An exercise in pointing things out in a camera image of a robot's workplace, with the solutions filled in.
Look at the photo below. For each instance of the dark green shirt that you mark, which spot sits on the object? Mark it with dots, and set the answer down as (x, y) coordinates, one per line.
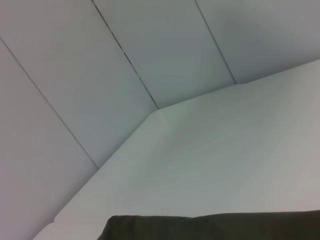
(212, 226)

